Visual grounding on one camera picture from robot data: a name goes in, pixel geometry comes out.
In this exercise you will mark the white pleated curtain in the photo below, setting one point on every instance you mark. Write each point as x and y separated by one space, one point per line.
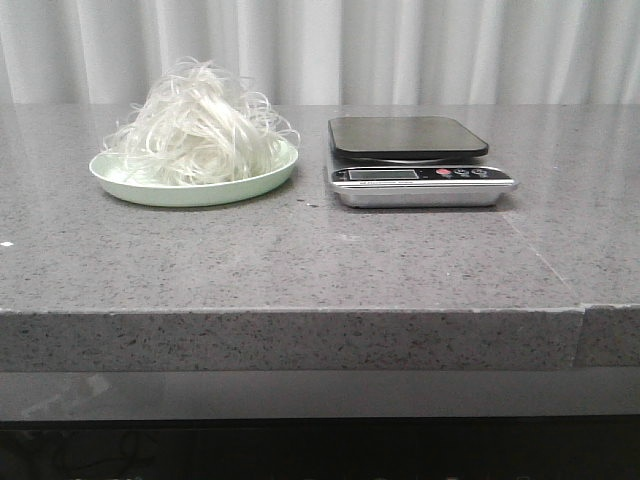
328 52

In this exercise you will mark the white vermicelli noodle bundle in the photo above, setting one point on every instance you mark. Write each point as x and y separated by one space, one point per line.
200 124

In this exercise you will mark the silver digital kitchen scale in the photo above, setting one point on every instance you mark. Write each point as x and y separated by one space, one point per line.
404 162

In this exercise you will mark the pale green round plate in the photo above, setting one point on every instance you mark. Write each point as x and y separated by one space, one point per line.
109 171

